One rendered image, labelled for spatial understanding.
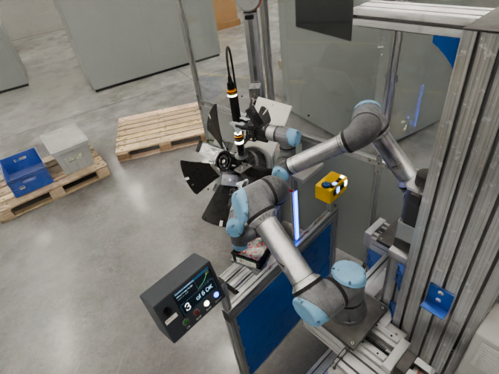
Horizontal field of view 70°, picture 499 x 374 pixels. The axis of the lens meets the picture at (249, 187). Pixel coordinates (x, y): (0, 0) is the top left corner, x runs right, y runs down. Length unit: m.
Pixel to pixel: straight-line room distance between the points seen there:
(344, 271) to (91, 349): 2.08
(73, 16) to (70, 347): 5.25
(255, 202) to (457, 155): 0.63
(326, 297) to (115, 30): 6.33
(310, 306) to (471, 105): 0.72
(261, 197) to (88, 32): 5.98
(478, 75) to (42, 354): 2.95
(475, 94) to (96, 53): 6.54
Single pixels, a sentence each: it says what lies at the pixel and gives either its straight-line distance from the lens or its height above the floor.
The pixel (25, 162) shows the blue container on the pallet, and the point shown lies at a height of 0.22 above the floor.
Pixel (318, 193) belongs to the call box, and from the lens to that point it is 1.95.
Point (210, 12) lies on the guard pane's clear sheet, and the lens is 2.79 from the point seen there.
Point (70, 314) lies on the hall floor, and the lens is 3.19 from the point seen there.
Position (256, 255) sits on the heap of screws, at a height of 0.84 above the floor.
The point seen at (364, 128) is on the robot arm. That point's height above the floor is 1.58.
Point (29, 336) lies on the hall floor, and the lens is 3.25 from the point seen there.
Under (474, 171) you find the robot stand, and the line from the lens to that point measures 1.00.
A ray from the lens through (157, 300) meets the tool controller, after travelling 1.31.
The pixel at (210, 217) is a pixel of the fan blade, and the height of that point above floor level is 0.96.
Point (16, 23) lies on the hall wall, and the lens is 13.59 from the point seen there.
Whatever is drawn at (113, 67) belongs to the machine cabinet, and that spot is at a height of 0.35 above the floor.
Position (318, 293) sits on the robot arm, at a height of 1.27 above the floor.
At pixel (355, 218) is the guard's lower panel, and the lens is 2.65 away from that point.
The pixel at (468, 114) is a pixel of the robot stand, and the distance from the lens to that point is 0.94.
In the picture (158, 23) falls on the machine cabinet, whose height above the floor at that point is 0.87.
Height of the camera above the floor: 2.26
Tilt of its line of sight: 38 degrees down
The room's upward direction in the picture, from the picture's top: 8 degrees counter-clockwise
